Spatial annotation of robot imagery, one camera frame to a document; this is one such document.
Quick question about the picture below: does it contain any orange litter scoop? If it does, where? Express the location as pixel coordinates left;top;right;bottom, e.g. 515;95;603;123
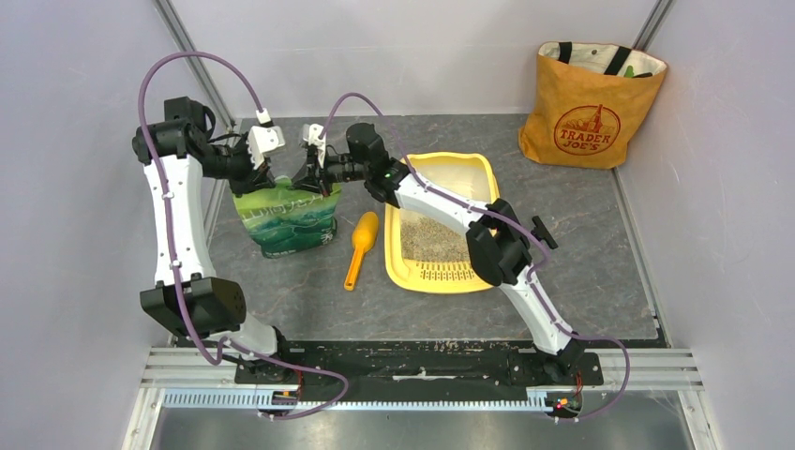
343;211;379;291

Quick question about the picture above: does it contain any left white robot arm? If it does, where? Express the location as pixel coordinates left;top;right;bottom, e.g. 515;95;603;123
132;97;294;383

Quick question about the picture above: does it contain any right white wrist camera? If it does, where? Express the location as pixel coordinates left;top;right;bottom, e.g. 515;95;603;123
302;124;326;168

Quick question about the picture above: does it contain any green litter bag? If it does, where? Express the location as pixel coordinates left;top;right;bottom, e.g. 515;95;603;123
232;175;342;259

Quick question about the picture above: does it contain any aluminium rail frame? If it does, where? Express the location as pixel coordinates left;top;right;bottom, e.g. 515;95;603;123
122;348;718;449

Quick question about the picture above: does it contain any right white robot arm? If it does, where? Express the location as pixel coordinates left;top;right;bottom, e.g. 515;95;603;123
292;123;585;383

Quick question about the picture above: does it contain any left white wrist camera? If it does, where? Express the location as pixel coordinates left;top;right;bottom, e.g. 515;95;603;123
247;108;285;170

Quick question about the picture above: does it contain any yellow litter box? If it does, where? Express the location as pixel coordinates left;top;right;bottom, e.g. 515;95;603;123
384;152;500;294

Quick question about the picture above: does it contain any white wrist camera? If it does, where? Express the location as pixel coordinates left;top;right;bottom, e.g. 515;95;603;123
302;124;326;168
247;108;285;170

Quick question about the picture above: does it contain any orange Trader Joe's bag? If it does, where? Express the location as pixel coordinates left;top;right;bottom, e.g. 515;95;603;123
518;41;668;170

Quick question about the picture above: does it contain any grey litter pile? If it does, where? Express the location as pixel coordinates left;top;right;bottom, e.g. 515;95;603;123
400;217;469;263

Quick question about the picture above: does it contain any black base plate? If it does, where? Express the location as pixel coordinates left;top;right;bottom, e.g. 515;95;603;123
225;339;604;402

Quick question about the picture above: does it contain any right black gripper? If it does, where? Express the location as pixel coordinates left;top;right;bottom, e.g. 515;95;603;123
287;147;368;199

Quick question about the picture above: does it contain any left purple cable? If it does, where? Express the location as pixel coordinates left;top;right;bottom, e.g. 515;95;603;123
136;51;351;422

